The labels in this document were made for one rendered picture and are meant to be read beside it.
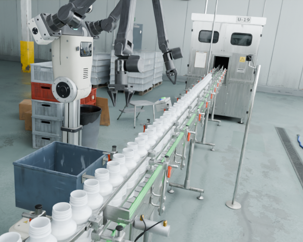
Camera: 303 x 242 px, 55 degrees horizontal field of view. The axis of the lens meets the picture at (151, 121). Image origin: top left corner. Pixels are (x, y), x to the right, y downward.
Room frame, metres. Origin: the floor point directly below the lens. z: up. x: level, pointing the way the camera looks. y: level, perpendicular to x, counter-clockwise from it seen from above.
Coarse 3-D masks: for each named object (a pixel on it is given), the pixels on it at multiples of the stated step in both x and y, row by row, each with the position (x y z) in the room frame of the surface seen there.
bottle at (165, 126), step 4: (160, 116) 1.33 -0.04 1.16; (164, 116) 1.34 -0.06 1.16; (164, 120) 1.31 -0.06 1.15; (164, 124) 1.31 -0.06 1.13; (164, 128) 1.30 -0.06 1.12; (168, 128) 1.32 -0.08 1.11; (164, 132) 1.30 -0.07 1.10; (164, 136) 1.30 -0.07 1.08; (164, 140) 1.30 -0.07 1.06; (164, 144) 1.30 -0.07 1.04
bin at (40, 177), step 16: (64, 144) 1.43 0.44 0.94; (16, 160) 1.17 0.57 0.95; (32, 160) 1.26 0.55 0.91; (48, 160) 1.38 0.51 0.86; (64, 160) 1.43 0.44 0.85; (80, 160) 1.40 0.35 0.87; (96, 160) 1.24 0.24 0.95; (16, 176) 1.15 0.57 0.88; (32, 176) 1.13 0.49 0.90; (48, 176) 1.11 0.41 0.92; (64, 176) 1.08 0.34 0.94; (80, 176) 1.10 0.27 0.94; (16, 192) 1.15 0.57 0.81; (32, 192) 1.13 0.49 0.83; (48, 192) 1.11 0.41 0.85; (64, 192) 1.09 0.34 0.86; (32, 208) 1.13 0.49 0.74; (48, 208) 1.11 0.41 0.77
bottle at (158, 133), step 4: (152, 124) 1.21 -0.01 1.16; (156, 124) 1.20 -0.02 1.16; (160, 124) 1.20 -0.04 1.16; (156, 128) 1.19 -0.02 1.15; (160, 128) 1.20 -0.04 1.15; (156, 132) 1.19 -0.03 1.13; (160, 132) 1.20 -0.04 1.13; (160, 136) 1.19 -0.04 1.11; (160, 144) 1.19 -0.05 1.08; (160, 148) 1.20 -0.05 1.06; (156, 152) 1.18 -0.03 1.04; (160, 156) 1.20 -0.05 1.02
